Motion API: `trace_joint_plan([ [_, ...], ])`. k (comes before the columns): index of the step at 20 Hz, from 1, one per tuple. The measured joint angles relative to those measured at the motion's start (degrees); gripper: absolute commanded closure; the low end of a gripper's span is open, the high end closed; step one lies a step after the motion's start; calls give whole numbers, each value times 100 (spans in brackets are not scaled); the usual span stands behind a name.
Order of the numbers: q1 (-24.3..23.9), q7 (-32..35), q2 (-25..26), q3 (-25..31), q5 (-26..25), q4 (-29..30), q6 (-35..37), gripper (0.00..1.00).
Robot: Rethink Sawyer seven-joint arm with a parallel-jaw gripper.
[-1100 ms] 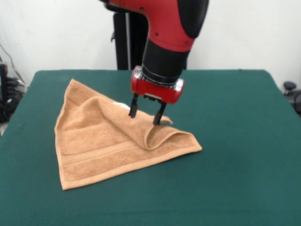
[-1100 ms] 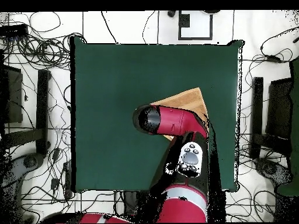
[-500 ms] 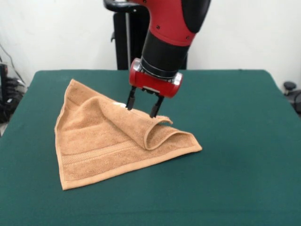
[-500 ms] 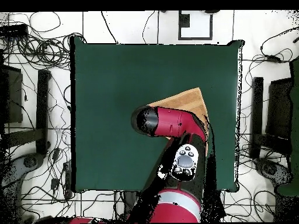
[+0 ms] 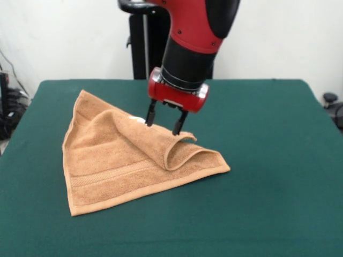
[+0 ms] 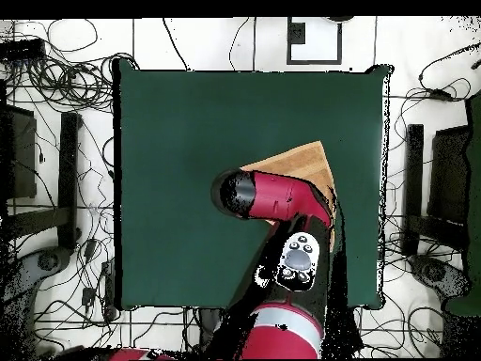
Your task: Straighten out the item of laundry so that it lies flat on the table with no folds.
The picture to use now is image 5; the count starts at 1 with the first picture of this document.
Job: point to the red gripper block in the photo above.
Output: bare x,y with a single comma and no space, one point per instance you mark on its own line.
177,97

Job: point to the tan terry towel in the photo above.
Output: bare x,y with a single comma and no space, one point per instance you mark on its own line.
107,166

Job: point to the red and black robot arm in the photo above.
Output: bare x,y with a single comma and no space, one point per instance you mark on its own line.
193,32

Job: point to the dark green table cloth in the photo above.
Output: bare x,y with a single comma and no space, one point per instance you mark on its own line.
268,200

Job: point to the black box with red light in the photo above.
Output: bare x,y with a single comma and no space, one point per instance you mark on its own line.
4,93

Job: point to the gray stand base black knob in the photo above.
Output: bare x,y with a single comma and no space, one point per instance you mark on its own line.
330,97

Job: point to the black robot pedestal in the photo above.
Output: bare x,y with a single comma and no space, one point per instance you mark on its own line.
139,48

